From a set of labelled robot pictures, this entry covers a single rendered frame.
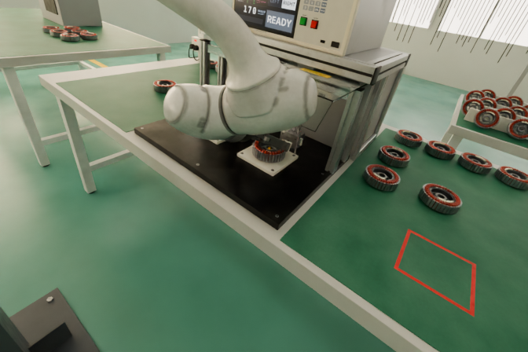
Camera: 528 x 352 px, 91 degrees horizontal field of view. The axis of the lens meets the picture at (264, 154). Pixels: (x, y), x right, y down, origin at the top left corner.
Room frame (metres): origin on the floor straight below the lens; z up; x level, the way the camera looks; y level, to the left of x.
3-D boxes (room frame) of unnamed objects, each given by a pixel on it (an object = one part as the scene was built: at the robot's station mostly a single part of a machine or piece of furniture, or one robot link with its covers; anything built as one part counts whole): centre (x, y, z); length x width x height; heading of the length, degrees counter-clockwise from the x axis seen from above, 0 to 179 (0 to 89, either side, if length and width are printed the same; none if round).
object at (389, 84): (0.97, -0.40, 0.91); 0.28 x 0.03 x 0.32; 147
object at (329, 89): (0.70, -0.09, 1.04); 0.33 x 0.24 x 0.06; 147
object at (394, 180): (0.73, -0.40, 0.77); 0.11 x 0.11 x 0.04
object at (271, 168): (0.74, -0.02, 0.78); 0.15 x 0.15 x 0.01; 57
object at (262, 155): (0.74, -0.01, 0.80); 0.11 x 0.11 x 0.04
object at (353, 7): (1.07, -0.10, 1.22); 0.44 x 0.39 x 0.20; 57
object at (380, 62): (1.08, -0.09, 1.09); 0.68 x 0.44 x 0.05; 57
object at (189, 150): (0.82, 0.08, 0.76); 0.64 x 0.47 x 0.02; 57
